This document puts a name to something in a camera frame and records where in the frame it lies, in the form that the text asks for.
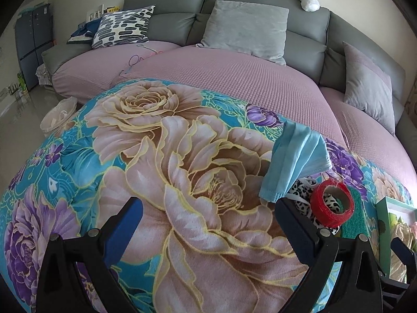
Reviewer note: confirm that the black white spotted cloth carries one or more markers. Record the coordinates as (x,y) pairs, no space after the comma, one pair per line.
(301,189)

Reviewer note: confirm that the floral blanket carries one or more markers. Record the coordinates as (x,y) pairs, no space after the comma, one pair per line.
(182,169)

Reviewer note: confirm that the green floral box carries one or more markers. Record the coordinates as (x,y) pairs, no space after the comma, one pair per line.
(386,212)

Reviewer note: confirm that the green scouring pad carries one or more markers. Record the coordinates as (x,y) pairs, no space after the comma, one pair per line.
(356,223)

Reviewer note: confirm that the white basket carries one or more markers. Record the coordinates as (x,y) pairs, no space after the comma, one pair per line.
(57,114)

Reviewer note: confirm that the red tape roll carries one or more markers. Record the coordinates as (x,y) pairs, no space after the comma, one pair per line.
(321,212)

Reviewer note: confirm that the grey sofa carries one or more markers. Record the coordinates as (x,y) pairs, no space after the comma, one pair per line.
(179,6)

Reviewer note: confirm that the white frame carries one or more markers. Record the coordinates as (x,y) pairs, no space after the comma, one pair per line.
(94,13)

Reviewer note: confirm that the beige frilly cloth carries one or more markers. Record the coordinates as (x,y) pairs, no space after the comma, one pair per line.
(44,75)

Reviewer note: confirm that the grey cabinet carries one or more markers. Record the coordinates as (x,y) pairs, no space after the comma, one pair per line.
(32,42)

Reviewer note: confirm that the dark blue cloth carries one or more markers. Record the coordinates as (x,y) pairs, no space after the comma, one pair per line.
(84,32)

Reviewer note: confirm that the yellow box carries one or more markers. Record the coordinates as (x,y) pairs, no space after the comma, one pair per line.
(113,9)

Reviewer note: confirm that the black white patterned pillow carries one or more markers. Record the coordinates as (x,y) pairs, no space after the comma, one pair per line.
(123,26)

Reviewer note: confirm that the green plastic container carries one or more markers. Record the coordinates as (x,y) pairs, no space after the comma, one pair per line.
(21,83)

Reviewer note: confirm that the pink sofa cover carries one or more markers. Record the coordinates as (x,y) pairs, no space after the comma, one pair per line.
(244,81)

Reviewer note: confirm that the grey and pink pillow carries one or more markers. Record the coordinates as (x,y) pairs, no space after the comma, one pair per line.
(368,88)

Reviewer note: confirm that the plain grey pillow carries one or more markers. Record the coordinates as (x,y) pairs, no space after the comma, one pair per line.
(247,29)

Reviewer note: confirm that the blue face mask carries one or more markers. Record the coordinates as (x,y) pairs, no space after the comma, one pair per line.
(293,156)

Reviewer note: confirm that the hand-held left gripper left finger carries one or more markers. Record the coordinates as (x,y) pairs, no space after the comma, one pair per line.
(123,231)

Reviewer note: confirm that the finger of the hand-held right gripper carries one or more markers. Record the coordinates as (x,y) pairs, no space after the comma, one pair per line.
(405,254)

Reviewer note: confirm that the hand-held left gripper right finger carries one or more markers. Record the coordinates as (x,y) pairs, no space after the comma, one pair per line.
(298,238)

